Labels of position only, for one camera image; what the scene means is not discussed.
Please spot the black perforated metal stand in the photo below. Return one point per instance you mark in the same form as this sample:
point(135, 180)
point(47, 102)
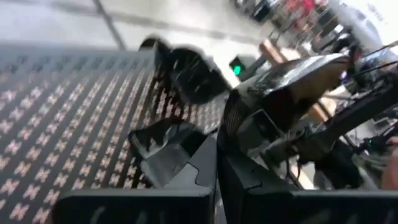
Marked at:
point(62, 124)

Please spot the person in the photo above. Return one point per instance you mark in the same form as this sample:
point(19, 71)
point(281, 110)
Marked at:
point(392, 174)

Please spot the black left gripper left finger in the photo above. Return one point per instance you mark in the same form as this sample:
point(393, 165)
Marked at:
point(192, 199)

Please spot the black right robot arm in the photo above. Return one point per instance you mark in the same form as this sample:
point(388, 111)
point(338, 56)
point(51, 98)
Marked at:
point(351, 115)

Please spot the black wavy square plate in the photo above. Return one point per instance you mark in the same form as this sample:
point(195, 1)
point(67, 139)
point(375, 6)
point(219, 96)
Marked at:
point(189, 77)
point(280, 77)

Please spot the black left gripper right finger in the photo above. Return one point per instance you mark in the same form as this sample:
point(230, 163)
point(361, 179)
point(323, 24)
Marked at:
point(242, 202)

